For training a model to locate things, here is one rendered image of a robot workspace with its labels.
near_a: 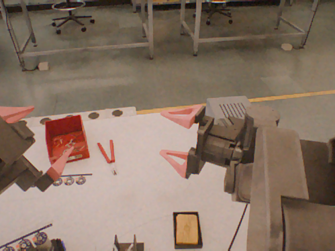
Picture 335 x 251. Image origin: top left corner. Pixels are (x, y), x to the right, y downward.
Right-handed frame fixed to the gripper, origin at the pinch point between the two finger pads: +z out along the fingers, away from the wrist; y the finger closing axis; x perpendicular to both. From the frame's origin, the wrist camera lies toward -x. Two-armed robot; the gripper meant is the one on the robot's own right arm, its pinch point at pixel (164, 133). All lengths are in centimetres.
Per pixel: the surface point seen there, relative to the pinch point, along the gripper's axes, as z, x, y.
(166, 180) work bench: -0.4, -1.7, -14.4
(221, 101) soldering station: -5.5, -24.5, -1.6
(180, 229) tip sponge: -8.6, 9.2, -14.7
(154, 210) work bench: -1.4, 6.8, -15.6
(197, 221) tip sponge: -11.0, 6.0, -14.6
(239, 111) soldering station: -11.0, -21.9, -2.3
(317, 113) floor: -50, -177, -67
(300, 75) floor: -33, -234, -58
